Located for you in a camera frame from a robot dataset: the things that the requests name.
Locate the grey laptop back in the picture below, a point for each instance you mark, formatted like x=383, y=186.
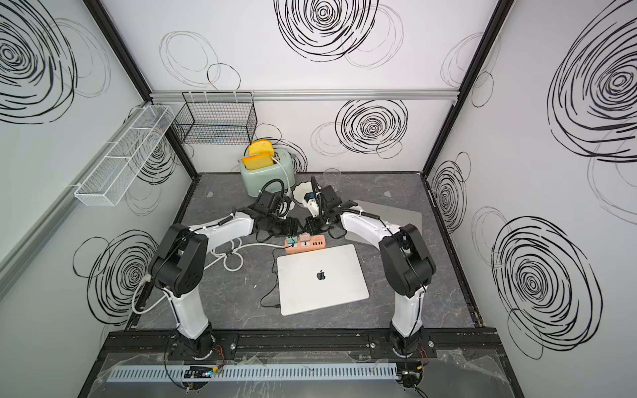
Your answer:
x=393, y=215

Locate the black wire basket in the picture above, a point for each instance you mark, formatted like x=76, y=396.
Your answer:
x=216, y=118

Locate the yellow toast slice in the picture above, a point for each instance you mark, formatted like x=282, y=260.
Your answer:
x=262, y=146
x=258, y=161

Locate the yellow toast slice back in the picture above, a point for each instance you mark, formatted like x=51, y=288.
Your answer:
x=262, y=146

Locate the clear drinking glass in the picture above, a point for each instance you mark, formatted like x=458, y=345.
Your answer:
x=332, y=177

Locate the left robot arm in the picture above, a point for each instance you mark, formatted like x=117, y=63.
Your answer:
x=180, y=261

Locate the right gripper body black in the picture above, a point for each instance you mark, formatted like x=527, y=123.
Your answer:
x=319, y=224

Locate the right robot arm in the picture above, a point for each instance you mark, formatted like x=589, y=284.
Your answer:
x=407, y=262

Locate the yellow toast slice front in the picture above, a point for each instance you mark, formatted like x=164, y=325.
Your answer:
x=258, y=161

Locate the white scalloped bowl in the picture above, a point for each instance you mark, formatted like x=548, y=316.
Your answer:
x=302, y=189

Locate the white slotted cable duct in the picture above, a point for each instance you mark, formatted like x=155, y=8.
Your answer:
x=255, y=372

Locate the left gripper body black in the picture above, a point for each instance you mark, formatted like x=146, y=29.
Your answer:
x=278, y=226

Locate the silver laptop front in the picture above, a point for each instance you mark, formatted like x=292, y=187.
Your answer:
x=320, y=279

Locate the mint green toaster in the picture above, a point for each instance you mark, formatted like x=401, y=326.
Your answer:
x=282, y=169

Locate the white mesh shelf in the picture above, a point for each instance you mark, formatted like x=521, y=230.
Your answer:
x=141, y=152

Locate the pink power strip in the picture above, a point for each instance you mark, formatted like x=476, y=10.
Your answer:
x=317, y=242

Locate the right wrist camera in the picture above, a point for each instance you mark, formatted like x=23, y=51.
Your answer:
x=312, y=204

